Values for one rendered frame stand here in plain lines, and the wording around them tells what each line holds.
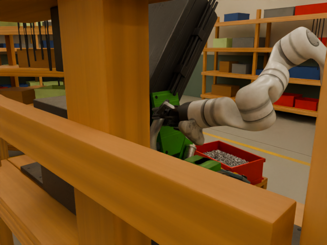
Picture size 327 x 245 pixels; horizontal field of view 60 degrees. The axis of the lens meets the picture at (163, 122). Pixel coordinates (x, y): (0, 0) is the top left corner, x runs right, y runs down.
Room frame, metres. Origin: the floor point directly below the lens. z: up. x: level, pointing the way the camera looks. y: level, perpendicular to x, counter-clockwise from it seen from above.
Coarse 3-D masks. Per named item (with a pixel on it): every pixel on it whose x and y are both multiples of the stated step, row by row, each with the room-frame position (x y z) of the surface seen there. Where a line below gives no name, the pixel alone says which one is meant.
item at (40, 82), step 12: (36, 24) 8.71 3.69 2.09; (48, 24) 8.88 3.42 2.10; (36, 36) 8.62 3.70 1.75; (0, 48) 8.01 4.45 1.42; (24, 48) 8.39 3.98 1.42; (36, 48) 8.60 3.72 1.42; (24, 84) 8.65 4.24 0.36; (36, 84) 8.59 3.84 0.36; (48, 84) 8.80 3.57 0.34; (60, 84) 9.02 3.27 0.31
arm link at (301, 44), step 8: (296, 32) 0.81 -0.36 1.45; (304, 32) 0.80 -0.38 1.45; (288, 40) 0.82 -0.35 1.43; (296, 40) 0.80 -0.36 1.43; (304, 40) 0.79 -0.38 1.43; (312, 40) 0.80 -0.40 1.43; (288, 48) 0.81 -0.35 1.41; (296, 48) 0.80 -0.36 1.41; (304, 48) 0.79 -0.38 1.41; (312, 48) 0.79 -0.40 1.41; (320, 48) 0.80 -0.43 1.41; (288, 56) 0.82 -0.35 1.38; (296, 56) 0.80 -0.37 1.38; (304, 56) 0.80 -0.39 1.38; (312, 56) 0.79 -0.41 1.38; (320, 56) 0.80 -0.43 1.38; (296, 64) 0.83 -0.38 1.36; (320, 64) 0.81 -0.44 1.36; (320, 72) 0.86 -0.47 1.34; (320, 80) 0.88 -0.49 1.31
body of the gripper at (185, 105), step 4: (184, 104) 0.74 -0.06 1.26; (188, 104) 0.73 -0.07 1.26; (176, 108) 0.75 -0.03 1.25; (180, 108) 0.74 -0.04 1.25; (184, 108) 0.72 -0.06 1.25; (172, 112) 0.75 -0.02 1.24; (176, 112) 0.75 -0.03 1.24; (180, 112) 0.73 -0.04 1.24; (184, 112) 0.72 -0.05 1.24; (180, 116) 0.73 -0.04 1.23; (184, 116) 0.72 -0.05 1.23; (180, 120) 0.73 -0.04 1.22; (184, 120) 0.72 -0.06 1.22
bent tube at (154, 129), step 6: (156, 108) 0.84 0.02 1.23; (156, 120) 0.82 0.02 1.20; (162, 120) 0.82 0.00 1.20; (150, 126) 0.81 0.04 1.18; (156, 126) 0.80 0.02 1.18; (150, 132) 0.79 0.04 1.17; (156, 132) 0.80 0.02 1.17; (150, 138) 0.78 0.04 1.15; (156, 138) 0.79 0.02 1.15; (150, 144) 0.77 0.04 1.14; (156, 150) 0.78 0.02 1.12
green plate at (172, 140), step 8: (152, 96) 0.87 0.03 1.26; (160, 96) 0.89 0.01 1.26; (168, 96) 0.92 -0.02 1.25; (176, 96) 0.94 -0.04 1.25; (152, 104) 0.87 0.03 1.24; (160, 104) 0.88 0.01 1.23; (176, 104) 0.93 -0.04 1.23; (152, 112) 0.89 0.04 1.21; (152, 120) 0.89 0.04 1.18; (168, 128) 0.88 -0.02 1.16; (160, 136) 0.85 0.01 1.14; (168, 136) 0.87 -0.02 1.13; (176, 136) 0.89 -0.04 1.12; (184, 136) 0.92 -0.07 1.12; (160, 144) 0.85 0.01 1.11; (168, 144) 0.86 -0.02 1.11; (176, 144) 0.88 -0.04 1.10; (168, 152) 0.85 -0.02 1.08; (176, 152) 0.88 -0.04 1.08
